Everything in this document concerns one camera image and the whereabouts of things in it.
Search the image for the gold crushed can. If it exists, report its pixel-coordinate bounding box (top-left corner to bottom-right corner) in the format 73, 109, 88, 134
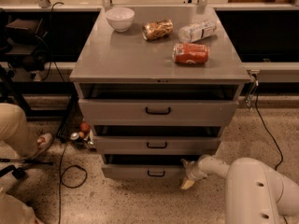
142, 19, 173, 41

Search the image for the white bowl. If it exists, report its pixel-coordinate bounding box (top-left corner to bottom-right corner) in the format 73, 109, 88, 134
105, 7, 135, 32

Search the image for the red apple on floor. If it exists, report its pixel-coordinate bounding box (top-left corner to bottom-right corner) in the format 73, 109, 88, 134
79, 121, 90, 133

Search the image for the person's beige trouser leg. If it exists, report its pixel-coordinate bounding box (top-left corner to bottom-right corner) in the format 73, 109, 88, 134
0, 103, 37, 158

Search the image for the grey top drawer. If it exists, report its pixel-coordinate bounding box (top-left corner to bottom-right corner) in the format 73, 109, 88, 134
78, 99, 238, 127

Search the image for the grey bottom drawer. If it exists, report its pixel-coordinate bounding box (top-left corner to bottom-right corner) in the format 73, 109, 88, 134
102, 154, 199, 179

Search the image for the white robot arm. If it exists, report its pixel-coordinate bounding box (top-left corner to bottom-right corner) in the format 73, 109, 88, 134
181, 155, 299, 224

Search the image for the black looped floor cable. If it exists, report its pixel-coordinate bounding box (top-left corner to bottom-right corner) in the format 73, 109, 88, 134
57, 142, 89, 224

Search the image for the grey drawer cabinet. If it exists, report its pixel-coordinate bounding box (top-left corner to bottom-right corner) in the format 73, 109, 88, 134
69, 5, 251, 180

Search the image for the grey middle drawer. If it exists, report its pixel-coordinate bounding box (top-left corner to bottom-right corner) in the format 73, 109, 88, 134
93, 136, 221, 155

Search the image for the grey drawer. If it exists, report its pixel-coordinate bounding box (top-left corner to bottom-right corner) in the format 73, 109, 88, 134
93, 136, 221, 155
102, 154, 199, 179
78, 99, 238, 127

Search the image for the black adapter cable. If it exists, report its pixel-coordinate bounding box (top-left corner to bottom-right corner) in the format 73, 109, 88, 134
254, 87, 290, 224

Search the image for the red soda can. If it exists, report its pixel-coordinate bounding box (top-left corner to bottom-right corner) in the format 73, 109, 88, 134
172, 43, 209, 64

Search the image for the person's near beige knee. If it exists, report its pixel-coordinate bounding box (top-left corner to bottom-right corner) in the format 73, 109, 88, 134
0, 188, 45, 224

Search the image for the silver can on floor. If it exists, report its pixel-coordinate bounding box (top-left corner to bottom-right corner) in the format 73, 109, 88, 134
70, 133, 79, 141

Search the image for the black tripod leg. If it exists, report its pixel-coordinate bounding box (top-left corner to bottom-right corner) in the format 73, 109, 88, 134
0, 159, 53, 180

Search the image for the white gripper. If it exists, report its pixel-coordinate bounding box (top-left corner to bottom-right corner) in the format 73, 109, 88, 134
180, 159, 206, 190

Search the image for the white red sneaker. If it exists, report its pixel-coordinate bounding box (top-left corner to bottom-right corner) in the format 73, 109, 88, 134
28, 133, 54, 160

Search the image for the black equipment on shelf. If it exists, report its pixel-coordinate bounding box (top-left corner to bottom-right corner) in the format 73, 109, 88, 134
0, 10, 50, 72

